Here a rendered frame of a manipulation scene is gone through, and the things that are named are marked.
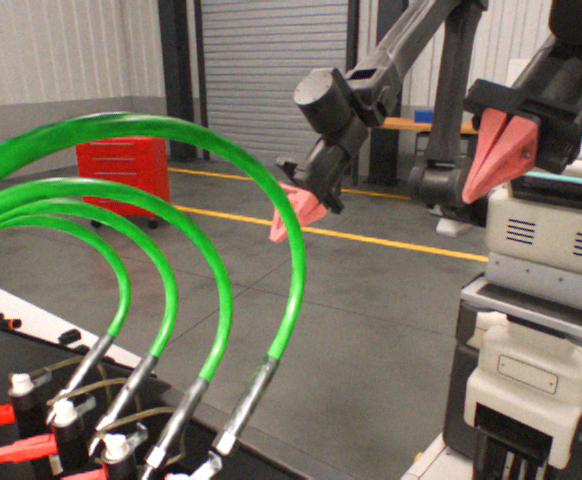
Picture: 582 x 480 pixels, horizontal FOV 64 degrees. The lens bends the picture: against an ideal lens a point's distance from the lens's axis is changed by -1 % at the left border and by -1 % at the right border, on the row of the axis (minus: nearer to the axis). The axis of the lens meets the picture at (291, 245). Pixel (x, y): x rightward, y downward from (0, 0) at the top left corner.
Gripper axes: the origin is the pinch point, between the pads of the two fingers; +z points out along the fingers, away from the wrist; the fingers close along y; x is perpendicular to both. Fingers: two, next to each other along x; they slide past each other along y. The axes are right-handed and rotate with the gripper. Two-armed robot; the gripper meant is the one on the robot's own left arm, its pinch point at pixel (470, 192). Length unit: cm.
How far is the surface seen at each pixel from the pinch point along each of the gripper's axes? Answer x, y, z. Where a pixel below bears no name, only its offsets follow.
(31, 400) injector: -2.2, -24.3, 43.0
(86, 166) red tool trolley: 212, -390, 35
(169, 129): -21.4, -9.6, 14.1
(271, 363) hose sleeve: 1.5, -6.2, 23.4
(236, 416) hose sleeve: 0.1, -4.9, 28.8
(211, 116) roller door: 452, -602, -141
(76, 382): 2.8, -25.6, 40.6
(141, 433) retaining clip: -1.1, -11.2, 36.1
